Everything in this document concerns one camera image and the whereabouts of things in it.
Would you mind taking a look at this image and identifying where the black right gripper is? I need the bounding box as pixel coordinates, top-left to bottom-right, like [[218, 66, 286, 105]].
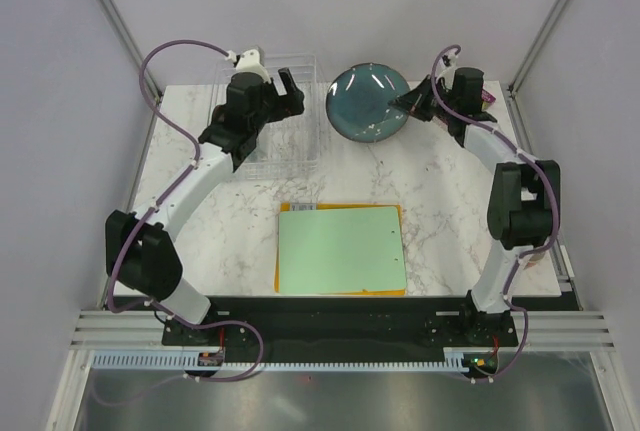
[[391, 75, 458, 122]]

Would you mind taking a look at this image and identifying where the dark teal flowered plate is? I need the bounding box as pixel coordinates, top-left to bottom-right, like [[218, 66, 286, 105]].
[[325, 63, 410, 144]]

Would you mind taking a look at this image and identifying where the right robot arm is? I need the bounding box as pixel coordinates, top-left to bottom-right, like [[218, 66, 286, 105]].
[[389, 67, 561, 345]]

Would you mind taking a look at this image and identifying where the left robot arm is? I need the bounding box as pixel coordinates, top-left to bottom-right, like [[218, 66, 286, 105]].
[[105, 68, 304, 344]]

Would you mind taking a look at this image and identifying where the purple book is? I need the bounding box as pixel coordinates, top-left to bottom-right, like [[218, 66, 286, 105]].
[[481, 89, 496, 111]]

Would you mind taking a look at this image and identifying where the light green cutting board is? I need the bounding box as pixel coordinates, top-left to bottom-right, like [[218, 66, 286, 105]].
[[277, 205, 407, 296]]

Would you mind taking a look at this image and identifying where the orange plastic cup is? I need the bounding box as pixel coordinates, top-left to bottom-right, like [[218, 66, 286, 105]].
[[522, 252, 546, 268]]

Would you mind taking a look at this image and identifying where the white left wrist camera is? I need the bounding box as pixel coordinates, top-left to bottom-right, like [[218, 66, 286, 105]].
[[225, 46, 271, 83]]

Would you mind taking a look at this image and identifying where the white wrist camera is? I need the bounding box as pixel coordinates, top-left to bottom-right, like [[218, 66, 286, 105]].
[[225, 46, 271, 83], [440, 50, 458, 88]]

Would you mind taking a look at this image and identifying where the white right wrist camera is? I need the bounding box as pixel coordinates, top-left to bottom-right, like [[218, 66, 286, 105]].
[[440, 50, 458, 88]]

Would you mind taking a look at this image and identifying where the white wire dish rack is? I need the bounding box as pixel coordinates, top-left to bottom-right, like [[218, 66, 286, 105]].
[[207, 53, 321, 180]]

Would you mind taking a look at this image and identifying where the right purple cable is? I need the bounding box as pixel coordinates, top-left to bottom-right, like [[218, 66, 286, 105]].
[[430, 44, 561, 385]]

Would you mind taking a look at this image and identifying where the purple cable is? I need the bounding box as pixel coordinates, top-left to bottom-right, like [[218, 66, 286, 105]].
[[92, 39, 266, 406], [430, 44, 561, 385]]

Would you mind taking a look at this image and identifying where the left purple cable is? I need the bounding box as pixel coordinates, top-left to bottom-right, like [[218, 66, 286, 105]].
[[92, 39, 266, 406]]

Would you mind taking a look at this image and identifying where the right aluminium frame post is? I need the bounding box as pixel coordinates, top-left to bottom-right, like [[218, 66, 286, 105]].
[[507, 0, 572, 99]]

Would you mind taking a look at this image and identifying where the aluminium frame post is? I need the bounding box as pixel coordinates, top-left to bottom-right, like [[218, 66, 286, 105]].
[[507, 0, 572, 99], [69, 0, 165, 105]]

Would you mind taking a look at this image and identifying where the left aluminium frame post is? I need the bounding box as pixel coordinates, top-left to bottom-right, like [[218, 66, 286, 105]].
[[69, 0, 165, 105]]

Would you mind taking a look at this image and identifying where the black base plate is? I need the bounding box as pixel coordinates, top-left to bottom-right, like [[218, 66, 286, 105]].
[[104, 293, 584, 365]]

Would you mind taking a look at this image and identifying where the aluminium front rail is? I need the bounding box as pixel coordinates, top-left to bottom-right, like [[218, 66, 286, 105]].
[[71, 310, 613, 351]]

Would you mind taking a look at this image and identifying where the white cable duct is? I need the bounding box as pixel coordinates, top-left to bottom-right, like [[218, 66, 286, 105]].
[[92, 345, 501, 372]]

